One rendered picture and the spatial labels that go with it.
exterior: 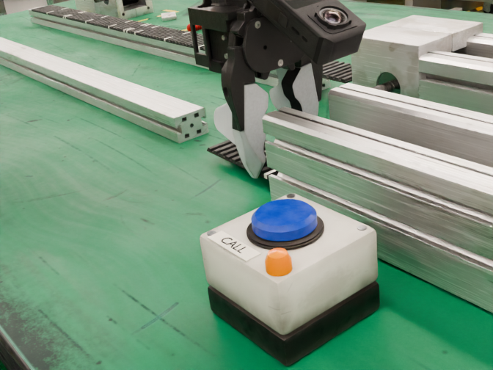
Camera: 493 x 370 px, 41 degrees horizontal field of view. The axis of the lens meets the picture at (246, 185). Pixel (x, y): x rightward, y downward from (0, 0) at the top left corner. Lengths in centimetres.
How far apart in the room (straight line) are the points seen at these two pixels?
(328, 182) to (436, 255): 10
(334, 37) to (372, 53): 20
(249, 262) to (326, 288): 5
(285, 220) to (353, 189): 9
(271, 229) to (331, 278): 5
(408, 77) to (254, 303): 34
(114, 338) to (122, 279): 7
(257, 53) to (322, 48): 8
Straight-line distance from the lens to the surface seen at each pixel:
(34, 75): 111
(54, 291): 51
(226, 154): 65
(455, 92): 64
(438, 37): 68
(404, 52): 66
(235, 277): 40
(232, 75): 55
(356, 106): 55
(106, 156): 74
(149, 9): 153
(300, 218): 39
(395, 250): 47
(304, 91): 60
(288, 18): 52
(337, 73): 80
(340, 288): 40
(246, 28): 55
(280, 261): 36
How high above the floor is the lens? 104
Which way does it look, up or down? 25 degrees down
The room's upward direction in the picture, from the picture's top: 7 degrees counter-clockwise
